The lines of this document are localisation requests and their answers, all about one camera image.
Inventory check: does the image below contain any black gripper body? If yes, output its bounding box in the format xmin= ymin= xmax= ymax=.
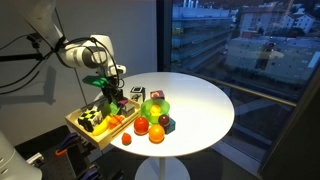
xmin=100 ymin=78 xmax=125 ymax=100

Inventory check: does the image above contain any magenta foam block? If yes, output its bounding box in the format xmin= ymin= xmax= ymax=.
xmin=117 ymin=98 xmax=130 ymax=107

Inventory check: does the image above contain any grey foam block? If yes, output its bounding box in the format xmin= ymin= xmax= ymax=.
xmin=120 ymin=103 xmax=136 ymax=118

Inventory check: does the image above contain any orange foam block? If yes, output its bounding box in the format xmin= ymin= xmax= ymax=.
xmin=108 ymin=114 xmax=126 ymax=130

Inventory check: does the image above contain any black yellow checkered plush cube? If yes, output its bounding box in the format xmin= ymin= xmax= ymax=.
xmin=77 ymin=108 xmax=105 ymax=133

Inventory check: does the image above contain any wooden slatted crate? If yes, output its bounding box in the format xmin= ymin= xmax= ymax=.
xmin=64 ymin=97 xmax=143 ymax=151

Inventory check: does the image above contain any teal foam block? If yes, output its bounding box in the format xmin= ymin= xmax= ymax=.
xmin=163 ymin=117 xmax=177 ymax=136

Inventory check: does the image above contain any yellow toy banana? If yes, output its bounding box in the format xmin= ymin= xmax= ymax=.
xmin=91 ymin=115 xmax=113 ymax=137

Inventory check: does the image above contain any translucent green bowl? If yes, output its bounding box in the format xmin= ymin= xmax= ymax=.
xmin=140 ymin=97 xmax=171 ymax=126

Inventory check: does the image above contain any red toy tomato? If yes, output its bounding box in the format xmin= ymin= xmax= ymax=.
xmin=133 ymin=116 xmax=150 ymax=136

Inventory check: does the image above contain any yellow toy lemon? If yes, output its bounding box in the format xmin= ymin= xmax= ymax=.
xmin=149 ymin=104 xmax=163 ymax=117

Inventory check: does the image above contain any small red toy strawberry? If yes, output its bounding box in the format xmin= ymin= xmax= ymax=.
xmin=120 ymin=132 xmax=133 ymax=147

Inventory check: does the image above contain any dark red toy plum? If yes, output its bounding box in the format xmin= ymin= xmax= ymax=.
xmin=157 ymin=114 xmax=171 ymax=128

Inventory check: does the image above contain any toy orange fruit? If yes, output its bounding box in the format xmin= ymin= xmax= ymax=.
xmin=148 ymin=124 xmax=166 ymax=145

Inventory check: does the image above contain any black robot mounting cart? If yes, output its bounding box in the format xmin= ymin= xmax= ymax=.
xmin=14 ymin=124 xmax=125 ymax=180

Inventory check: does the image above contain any white rounded device housing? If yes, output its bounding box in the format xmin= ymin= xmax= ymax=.
xmin=0 ymin=129 xmax=44 ymax=180

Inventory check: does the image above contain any wooden window handrail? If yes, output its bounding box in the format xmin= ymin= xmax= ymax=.
xmin=173 ymin=68 xmax=298 ymax=108

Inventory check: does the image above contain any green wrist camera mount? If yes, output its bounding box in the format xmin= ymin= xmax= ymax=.
xmin=81 ymin=75 xmax=111 ymax=90

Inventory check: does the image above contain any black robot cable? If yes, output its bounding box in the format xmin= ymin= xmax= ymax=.
xmin=53 ymin=35 xmax=122 ymax=88

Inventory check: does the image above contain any blue orange handled clamp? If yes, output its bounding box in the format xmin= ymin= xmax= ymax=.
xmin=77 ymin=164 xmax=105 ymax=180
xmin=54 ymin=132 xmax=83 ymax=158

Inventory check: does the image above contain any white round table pedestal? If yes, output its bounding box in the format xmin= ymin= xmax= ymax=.
xmin=134 ymin=155 xmax=191 ymax=180

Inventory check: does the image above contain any black camera stand pole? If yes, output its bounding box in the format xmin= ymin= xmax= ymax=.
xmin=0 ymin=33 xmax=46 ymax=64

